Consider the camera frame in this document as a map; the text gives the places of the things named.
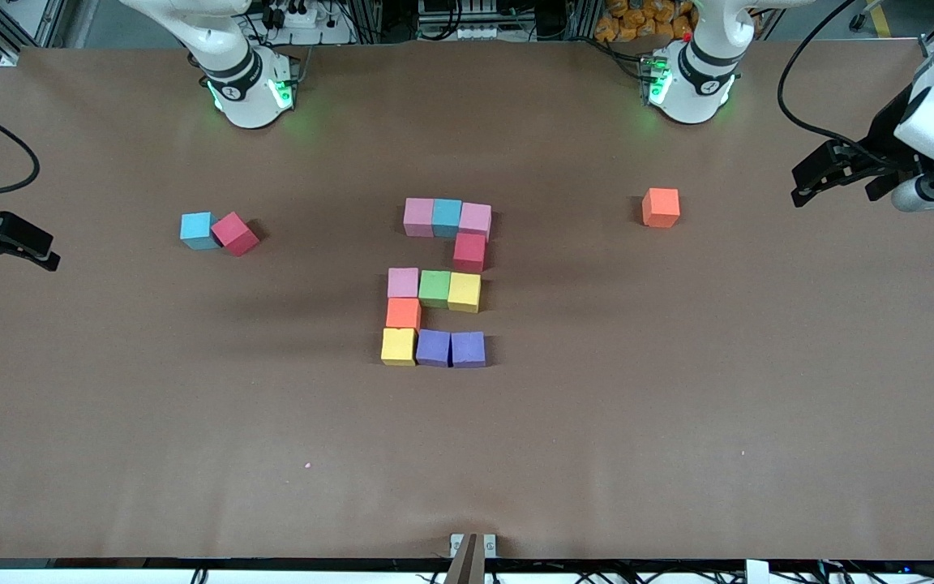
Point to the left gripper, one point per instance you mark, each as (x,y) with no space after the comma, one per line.
(886,135)

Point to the pink foam block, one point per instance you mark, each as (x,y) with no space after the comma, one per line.
(418,217)
(403,283)
(475,219)

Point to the crimson foam block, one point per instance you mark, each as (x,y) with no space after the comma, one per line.
(469,253)
(235,234)

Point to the orange foam block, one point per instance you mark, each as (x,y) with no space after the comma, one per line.
(404,314)
(661,207)

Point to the yellow foam block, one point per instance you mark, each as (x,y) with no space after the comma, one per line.
(464,294)
(398,347)

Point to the light blue foam block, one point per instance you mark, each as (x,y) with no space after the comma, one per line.
(447,217)
(198,230)

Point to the purple foam block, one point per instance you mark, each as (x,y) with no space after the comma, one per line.
(469,349)
(434,349)

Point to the green foam block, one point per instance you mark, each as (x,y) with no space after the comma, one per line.
(435,289)

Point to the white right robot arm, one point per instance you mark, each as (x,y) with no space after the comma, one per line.
(248,81)

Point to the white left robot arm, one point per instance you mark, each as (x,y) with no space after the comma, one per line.
(698,81)

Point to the orange snack bags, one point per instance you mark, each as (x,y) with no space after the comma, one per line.
(637,20)

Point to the white power strip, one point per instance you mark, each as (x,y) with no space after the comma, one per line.
(301,18)

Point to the small metal bracket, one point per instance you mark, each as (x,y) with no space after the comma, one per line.
(456,543)

